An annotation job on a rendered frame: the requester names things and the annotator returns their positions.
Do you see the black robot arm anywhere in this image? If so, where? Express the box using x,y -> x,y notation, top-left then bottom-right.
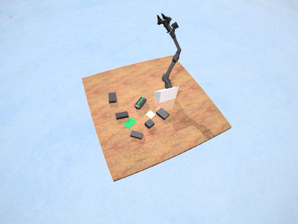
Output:
162,17 -> 181,89

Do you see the dark grey switch control unit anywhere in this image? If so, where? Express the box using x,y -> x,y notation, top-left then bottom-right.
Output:
134,96 -> 146,109

